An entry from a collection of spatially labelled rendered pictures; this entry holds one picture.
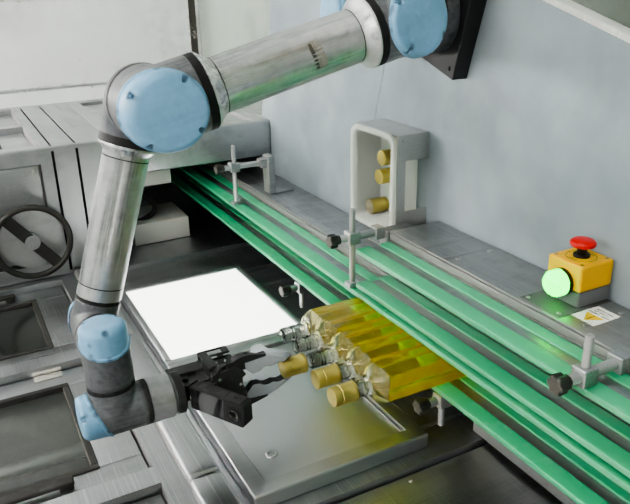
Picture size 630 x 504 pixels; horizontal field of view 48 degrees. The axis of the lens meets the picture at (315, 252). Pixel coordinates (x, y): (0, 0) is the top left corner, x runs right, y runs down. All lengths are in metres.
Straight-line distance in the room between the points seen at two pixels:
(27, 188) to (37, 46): 2.77
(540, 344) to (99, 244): 0.71
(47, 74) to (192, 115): 3.83
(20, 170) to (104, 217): 0.91
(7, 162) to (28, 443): 0.84
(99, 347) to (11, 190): 1.03
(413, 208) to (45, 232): 1.06
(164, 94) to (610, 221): 0.70
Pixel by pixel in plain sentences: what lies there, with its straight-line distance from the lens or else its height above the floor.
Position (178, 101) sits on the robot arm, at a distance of 1.00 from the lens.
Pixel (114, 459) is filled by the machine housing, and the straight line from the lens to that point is 1.39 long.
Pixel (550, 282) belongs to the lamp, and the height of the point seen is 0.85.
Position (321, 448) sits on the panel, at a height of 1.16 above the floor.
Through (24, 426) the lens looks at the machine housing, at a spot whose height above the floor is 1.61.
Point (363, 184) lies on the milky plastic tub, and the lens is 1.64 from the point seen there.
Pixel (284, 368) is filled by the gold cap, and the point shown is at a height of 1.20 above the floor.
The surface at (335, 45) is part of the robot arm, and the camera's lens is 1.11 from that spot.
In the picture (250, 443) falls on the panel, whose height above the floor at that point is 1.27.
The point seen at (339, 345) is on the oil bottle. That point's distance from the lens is 1.29.
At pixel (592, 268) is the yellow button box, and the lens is 1.17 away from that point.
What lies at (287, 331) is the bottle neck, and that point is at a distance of 1.37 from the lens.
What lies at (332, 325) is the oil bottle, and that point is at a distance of 1.34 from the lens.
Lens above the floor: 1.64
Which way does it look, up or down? 25 degrees down
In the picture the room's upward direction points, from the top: 102 degrees counter-clockwise
